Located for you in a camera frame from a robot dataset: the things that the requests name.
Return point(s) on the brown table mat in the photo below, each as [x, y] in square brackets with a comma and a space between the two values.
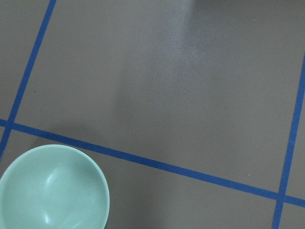
[193, 109]

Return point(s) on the green bowl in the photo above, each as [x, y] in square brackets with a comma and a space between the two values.
[54, 187]

